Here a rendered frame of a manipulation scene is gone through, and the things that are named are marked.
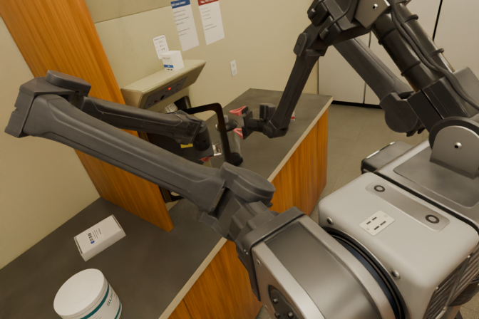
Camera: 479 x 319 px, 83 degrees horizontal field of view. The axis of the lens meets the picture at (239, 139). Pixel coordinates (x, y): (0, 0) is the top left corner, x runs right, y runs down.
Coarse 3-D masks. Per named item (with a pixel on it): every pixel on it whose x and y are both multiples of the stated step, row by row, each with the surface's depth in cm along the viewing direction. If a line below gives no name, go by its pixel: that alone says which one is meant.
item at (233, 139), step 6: (234, 126) 128; (228, 132) 129; (234, 132) 130; (228, 138) 130; (234, 138) 132; (234, 144) 133; (234, 150) 134; (240, 150) 140; (234, 156) 136; (240, 156) 139
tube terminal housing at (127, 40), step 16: (128, 16) 87; (144, 16) 92; (160, 16) 97; (112, 32) 84; (128, 32) 88; (144, 32) 93; (160, 32) 99; (176, 32) 105; (112, 48) 85; (128, 48) 89; (144, 48) 94; (176, 48) 106; (112, 64) 86; (128, 64) 90; (144, 64) 95; (160, 64) 101; (128, 80) 91; (176, 96) 111; (192, 96) 118; (160, 192) 113
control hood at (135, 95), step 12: (192, 60) 107; (204, 60) 105; (156, 72) 100; (168, 72) 97; (180, 72) 95; (192, 72) 102; (132, 84) 91; (144, 84) 89; (156, 84) 88; (168, 84) 93; (132, 96) 87; (144, 96) 86
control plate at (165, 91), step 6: (186, 78) 102; (174, 84) 97; (180, 84) 102; (162, 90) 93; (168, 90) 98; (174, 90) 102; (150, 96) 89; (156, 96) 93; (168, 96) 103; (150, 102) 93; (156, 102) 98; (144, 108) 94
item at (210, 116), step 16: (192, 112) 98; (208, 112) 99; (208, 128) 102; (224, 128) 103; (160, 144) 101; (176, 144) 103; (224, 144) 107; (192, 160) 108; (208, 160) 109; (224, 160) 110
